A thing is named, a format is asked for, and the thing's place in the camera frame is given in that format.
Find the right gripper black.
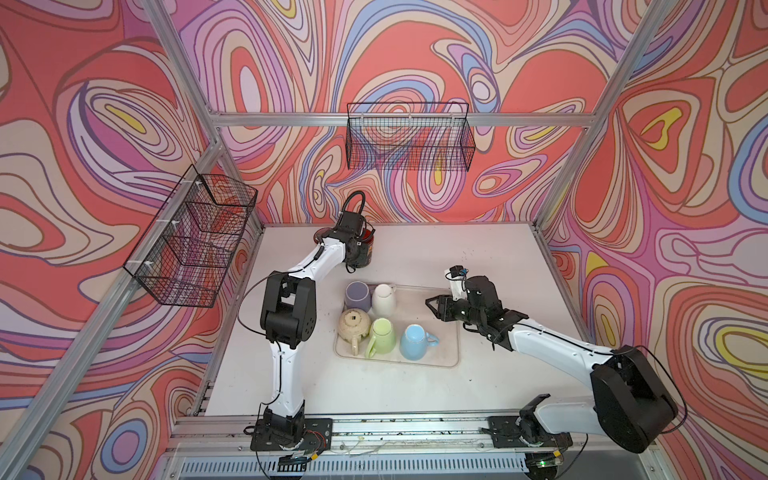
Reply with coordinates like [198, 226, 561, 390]
[424, 294, 484, 327]

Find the light blue mug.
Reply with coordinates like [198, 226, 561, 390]
[400, 324, 439, 361]

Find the black skull mug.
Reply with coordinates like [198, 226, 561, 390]
[355, 227, 375, 268]

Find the pink mug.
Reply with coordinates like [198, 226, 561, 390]
[313, 227, 333, 244]

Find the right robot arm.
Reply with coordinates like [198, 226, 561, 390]
[425, 270, 679, 454]

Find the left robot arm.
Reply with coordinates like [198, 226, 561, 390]
[251, 190, 375, 452]

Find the purple mug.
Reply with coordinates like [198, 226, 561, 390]
[344, 281, 372, 312]

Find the white mug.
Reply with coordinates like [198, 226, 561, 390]
[372, 283, 397, 318]

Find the green mug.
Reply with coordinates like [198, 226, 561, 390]
[364, 318, 397, 359]

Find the beige plastic tray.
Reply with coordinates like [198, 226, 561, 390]
[333, 285, 460, 368]

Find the beige ceramic teapot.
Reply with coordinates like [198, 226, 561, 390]
[337, 308, 371, 356]

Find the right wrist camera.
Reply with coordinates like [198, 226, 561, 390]
[445, 265, 468, 301]

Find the black wire basket back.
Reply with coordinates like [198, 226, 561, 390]
[345, 101, 476, 172]

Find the black wire basket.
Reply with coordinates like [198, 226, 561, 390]
[345, 101, 476, 172]
[123, 166, 258, 308]

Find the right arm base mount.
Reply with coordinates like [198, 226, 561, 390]
[480, 415, 573, 450]

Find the black wire basket left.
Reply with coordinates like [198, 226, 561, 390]
[123, 166, 258, 308]

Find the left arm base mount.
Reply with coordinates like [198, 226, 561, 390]
[243, 417, 334, 453]

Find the aluminium front rail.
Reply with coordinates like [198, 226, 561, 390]
[161, 410, 655, 457]

